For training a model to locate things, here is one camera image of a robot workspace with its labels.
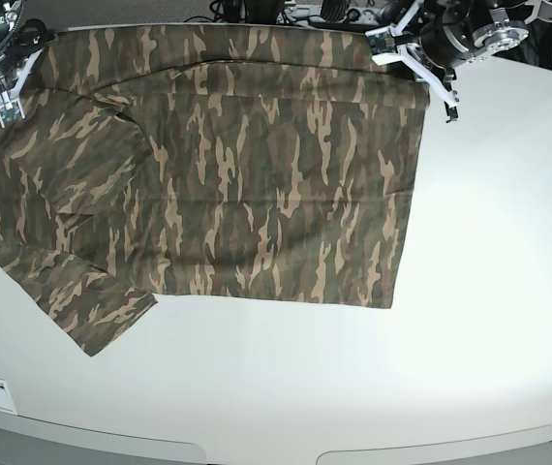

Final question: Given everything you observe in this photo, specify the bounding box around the camouflage T-shirt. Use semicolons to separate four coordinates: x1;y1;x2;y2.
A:
0;24;429;356

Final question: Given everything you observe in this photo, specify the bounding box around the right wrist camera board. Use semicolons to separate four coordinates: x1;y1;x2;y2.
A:
0;92;25;128

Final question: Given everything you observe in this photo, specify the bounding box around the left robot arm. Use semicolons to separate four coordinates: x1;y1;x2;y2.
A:
365;0;552;122

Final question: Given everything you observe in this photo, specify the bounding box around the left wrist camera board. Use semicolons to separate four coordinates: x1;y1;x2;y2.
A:
365;27;398;55

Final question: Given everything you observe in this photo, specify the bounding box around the black equipment with cables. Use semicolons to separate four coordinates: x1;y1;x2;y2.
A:
185;1;411;31

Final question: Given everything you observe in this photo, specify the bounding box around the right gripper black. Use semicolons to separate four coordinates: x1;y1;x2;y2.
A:
0;33;43;108

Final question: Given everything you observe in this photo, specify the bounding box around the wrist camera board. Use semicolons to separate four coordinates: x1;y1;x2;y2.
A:
0;92;25;128
365;27;398;55

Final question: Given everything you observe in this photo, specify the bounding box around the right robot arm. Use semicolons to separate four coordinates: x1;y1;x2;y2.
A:
0;1;56;124

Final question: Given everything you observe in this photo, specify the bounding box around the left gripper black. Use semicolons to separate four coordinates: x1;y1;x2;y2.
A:
371;0;475;122

